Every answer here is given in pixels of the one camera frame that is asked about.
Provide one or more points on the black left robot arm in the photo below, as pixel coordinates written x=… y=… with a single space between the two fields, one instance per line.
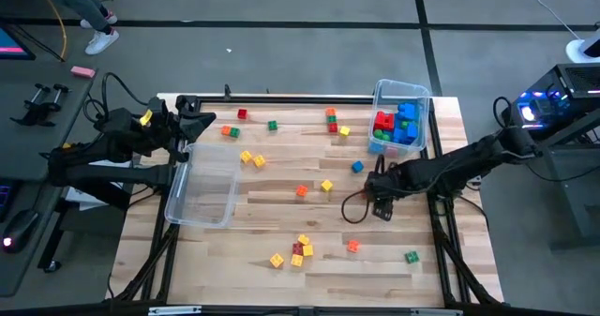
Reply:
x=94 y=149

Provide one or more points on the dark grey side desk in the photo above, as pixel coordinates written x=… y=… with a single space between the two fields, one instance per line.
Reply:
x=23 y=133

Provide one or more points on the black double clamp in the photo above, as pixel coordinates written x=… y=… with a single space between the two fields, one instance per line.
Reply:
x=40 y=107

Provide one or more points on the desk computer monitor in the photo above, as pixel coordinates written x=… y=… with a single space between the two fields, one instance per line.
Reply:
x=11 y=44

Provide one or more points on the black desk caster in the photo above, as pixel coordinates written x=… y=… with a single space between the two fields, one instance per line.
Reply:
x=51 y=266

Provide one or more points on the grey metal stand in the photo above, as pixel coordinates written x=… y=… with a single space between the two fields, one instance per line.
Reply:
x=581 y=203

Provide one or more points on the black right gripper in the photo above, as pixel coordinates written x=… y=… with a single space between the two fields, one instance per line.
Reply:
x=389 y=182

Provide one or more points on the black lit computer case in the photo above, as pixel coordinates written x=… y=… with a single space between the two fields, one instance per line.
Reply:
x=562 y=95

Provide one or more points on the clear plastic bin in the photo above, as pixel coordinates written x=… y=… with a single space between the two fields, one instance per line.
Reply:
x=403 y=91
x=206 y=189

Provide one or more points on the small dark red toy block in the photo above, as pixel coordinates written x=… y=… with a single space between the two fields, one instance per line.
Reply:
x=297 y=249

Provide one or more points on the black computer mouse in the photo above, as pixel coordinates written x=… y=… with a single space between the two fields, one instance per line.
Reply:
x=19 y=229

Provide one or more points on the white paper sheet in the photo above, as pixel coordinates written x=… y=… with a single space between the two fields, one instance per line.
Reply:
x=80 y=198

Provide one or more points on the small green toy block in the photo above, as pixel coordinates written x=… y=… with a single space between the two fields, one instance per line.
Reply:
x=331 y=118
x=235 y=132
x=272 y=125
x=412 y=257

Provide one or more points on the small blue toy block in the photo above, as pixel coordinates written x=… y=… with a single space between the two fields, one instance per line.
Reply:
x=357 y=166

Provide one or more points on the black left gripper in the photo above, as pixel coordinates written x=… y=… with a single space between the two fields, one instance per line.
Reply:
x=164 y=121

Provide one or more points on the large green toy block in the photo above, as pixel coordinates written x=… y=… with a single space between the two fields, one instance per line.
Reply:
x=382 y=135
x=405 y=124

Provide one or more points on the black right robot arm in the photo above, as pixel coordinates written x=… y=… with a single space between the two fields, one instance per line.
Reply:
x=469 y=159

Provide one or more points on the person's white shoe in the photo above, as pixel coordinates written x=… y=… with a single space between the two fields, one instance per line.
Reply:
x=101 y=41
x=98 y=20

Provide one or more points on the pink rectangular pad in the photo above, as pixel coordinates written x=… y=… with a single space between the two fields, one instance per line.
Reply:
x=83 y=71

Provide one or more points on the large red toy block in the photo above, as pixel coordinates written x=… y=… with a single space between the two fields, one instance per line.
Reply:
x=390 y=123
x=379 y=119

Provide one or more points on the yellow tape tag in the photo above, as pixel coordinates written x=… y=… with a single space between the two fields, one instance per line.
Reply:
x=146 y=117

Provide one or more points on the small orange toy block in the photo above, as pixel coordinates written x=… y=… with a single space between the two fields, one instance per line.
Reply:
x=353 y=246
x=301 y=191
x=331 y=111
x=226 y=130

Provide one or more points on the grey mounting plate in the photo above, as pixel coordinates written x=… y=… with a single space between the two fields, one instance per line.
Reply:
x=436 y=312
x=174 y=310

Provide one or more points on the backlit keyboard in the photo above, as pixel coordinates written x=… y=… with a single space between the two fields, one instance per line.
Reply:
x=4 y=199

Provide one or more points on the black metal table frame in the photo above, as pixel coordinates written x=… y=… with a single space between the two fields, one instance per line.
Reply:
x=304 y=100

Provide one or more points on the large blue toy block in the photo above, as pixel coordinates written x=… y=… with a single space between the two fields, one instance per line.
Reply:
x=412 y=131
x=407 y=111
x=399 y=135

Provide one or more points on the white round device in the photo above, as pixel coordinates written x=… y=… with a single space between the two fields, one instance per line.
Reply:
x=581 y=51

